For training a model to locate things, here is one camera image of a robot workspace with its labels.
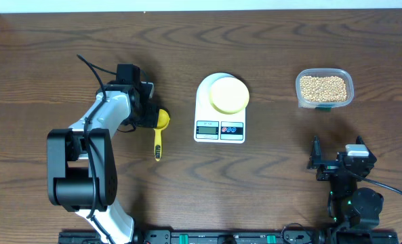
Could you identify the white digital kitchen scale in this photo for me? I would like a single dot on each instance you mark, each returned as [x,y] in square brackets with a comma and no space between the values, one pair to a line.
[212,126]

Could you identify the yellow bowl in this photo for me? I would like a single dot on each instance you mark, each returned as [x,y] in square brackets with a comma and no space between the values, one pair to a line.
[228,95]

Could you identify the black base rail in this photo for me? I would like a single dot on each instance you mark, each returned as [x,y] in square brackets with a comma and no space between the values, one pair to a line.
[168,237]

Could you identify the yellow measuring scoop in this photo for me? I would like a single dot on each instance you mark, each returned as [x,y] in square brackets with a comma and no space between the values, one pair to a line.
[162,123]

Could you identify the green tape piece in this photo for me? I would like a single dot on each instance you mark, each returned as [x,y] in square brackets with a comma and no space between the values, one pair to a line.
[325,109]

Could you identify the soybeans pile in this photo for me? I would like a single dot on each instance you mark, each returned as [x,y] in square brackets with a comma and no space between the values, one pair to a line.
[323,89]

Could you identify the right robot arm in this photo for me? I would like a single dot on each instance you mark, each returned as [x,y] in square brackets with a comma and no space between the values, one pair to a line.
[355,211]

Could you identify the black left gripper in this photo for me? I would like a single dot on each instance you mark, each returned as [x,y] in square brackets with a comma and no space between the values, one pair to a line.
[150,120]

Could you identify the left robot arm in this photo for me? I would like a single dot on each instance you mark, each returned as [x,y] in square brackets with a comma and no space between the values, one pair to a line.
[81,169]

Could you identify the clear plastic container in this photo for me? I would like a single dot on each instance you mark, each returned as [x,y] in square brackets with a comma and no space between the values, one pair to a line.
[325,72]

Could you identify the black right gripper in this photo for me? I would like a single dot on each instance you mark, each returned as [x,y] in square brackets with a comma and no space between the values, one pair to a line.
[327,169]

